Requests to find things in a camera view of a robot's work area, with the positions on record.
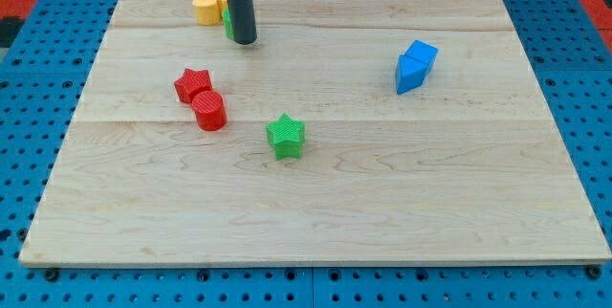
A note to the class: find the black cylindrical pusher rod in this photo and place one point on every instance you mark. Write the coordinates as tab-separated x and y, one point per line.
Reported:
243	21

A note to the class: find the red star block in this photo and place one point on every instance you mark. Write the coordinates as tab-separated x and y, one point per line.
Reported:
191	83

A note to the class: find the red cylinder block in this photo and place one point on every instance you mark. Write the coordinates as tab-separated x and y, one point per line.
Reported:
209	110

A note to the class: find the green star block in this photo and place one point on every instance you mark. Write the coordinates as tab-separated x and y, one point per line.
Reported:
286	137

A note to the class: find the green block behind rod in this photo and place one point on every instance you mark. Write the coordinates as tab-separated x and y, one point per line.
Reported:
227	24

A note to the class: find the yellow heart block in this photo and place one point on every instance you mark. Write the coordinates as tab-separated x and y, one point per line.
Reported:
206	12

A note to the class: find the blue triangle block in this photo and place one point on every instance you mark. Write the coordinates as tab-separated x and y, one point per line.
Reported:
410	74

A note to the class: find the wooden board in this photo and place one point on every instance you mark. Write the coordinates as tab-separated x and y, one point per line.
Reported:
469	169

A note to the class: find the blue cube block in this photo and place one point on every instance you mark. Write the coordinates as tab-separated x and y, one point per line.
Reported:
423	53

